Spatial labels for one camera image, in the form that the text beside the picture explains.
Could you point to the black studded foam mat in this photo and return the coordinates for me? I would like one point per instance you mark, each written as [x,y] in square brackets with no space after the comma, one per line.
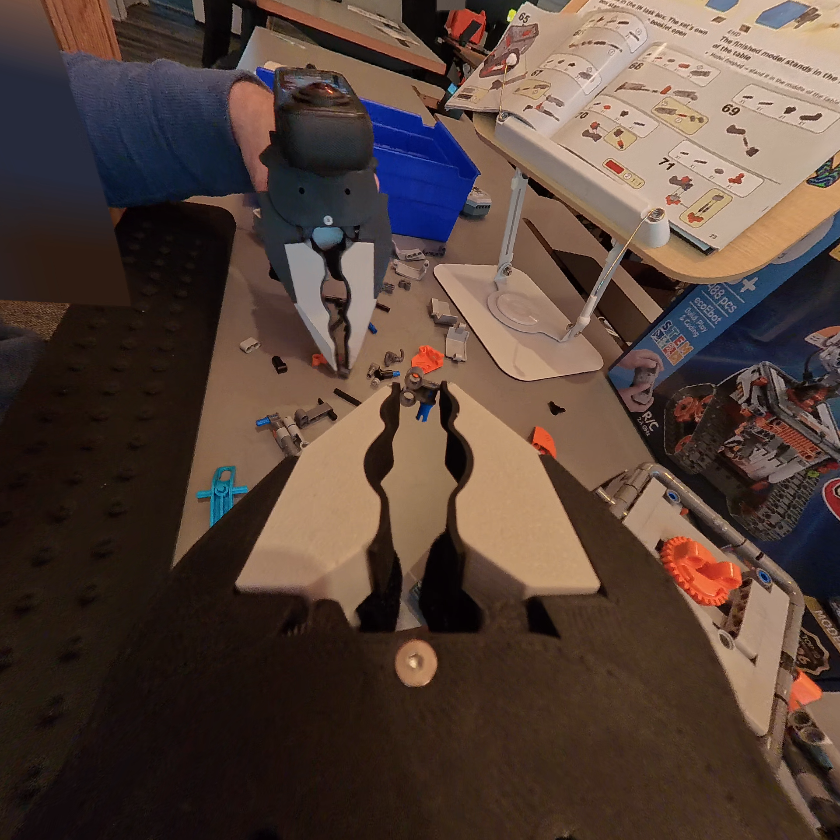
[98,459]

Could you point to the person's left hand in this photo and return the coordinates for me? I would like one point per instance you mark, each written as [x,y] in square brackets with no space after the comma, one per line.
[253,124]

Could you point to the white stand with wooden tray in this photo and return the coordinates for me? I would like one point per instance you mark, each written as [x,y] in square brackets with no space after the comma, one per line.
[525,354]

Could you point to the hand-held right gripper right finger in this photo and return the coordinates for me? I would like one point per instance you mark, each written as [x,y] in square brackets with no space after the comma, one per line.
[525,525]

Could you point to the grey toy actuator assembly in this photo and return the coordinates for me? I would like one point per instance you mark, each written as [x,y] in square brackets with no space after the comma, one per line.
[292,430]

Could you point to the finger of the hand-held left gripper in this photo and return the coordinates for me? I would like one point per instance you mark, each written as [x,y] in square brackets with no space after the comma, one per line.
[308,289]
[362,282]

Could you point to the grey motor block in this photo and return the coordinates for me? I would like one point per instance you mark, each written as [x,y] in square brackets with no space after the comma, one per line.
[478,203]

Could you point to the blue bin with white label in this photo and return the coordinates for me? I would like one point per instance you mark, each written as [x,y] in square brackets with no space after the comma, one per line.
[420,164]

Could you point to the orange angled panel piece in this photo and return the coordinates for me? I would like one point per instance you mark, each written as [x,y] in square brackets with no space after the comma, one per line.
[428,358]
[543,441]

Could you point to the blue printed cardboard box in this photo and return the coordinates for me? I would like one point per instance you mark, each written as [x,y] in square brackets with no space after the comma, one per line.
[722,328]

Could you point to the light grey two-hole connector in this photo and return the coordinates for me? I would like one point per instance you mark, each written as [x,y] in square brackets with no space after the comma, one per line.
[249,346]

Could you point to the dark grey connector cluster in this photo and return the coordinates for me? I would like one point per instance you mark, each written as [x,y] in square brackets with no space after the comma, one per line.
[398,285]

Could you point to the light grey curved panel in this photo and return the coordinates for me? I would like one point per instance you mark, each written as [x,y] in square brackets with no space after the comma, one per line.
[457,341]
[410,251]
[410,269]
[444,313]

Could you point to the light blue separator tool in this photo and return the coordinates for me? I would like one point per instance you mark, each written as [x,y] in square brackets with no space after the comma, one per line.
[220,492]

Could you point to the black short connector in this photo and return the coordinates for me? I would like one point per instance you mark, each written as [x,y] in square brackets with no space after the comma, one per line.
[280,365]

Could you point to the person's left forearm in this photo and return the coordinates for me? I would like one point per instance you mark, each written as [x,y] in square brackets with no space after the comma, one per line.
[164,124]

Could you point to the black connector with blue pin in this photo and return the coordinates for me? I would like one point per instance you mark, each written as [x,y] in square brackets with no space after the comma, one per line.
[388,373]

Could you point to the grey tracked toy robot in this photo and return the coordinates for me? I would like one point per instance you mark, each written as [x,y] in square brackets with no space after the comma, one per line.
[709,643]

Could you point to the black long axle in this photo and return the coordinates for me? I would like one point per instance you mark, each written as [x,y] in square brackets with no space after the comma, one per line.
[348,397]

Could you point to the white instruction booklet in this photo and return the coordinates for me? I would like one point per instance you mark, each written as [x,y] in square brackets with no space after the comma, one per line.
[656,98]

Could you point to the orange and black device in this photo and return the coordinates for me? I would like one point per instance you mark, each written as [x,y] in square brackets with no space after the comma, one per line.
[466,25]

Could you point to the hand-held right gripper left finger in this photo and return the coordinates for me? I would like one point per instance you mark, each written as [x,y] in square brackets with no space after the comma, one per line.
[308,525]

